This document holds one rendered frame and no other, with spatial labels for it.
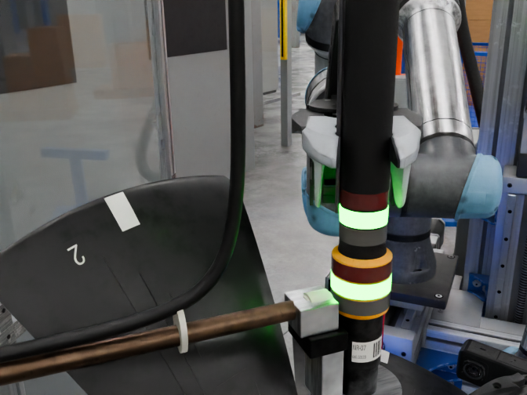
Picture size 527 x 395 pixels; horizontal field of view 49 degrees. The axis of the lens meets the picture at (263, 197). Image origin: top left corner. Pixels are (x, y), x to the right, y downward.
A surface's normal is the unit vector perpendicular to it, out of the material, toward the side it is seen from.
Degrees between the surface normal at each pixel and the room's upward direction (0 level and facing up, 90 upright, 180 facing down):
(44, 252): 53
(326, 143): 42
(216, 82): 90
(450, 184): 68
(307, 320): 90
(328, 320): 90
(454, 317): 0
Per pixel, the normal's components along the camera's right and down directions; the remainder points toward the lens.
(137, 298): 0.33, -0.37
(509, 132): -0.40, 0.31
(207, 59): 0.81, 0.18
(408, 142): 0.54, -0.58
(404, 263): -0.07, 0.04
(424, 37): -0.49, -0.56
